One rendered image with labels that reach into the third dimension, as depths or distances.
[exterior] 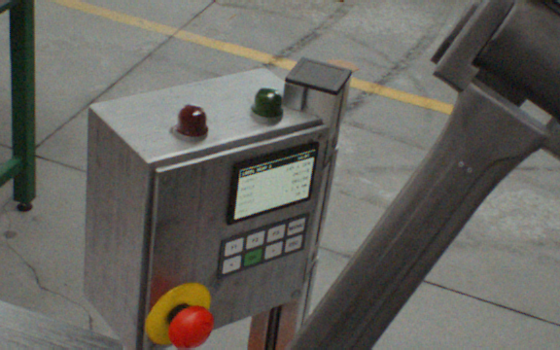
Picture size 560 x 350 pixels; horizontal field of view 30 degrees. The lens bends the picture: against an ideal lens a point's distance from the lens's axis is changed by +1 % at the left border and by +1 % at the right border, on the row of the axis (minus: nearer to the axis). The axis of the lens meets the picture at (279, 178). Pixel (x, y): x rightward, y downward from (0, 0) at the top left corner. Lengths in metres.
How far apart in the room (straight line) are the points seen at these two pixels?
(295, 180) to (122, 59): 3.34
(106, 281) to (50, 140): 2.75
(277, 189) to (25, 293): 2.16
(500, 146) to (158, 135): 0.25
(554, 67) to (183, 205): 0.28
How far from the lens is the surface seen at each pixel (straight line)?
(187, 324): 0.81
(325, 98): 0.81
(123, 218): 0.79
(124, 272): 0.82
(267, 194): 0.81
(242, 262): 0.84
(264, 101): 0.79
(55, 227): 3.17
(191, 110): 0.76
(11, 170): 3.08
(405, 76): 4.31
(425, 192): 0.70
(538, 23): 0.68
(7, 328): 1.57
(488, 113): 0.68
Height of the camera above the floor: 1.87
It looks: 33 degrees down
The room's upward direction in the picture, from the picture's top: 8 degrees clockwise
